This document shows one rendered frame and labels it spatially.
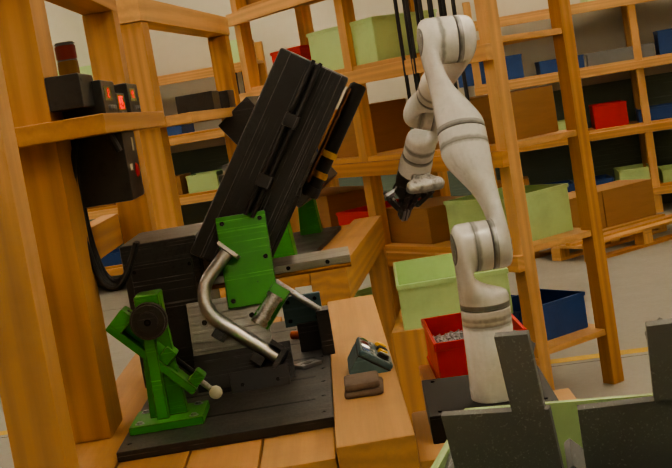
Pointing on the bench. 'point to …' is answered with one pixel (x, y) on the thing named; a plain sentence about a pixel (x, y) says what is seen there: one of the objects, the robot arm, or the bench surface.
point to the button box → (360, 359)
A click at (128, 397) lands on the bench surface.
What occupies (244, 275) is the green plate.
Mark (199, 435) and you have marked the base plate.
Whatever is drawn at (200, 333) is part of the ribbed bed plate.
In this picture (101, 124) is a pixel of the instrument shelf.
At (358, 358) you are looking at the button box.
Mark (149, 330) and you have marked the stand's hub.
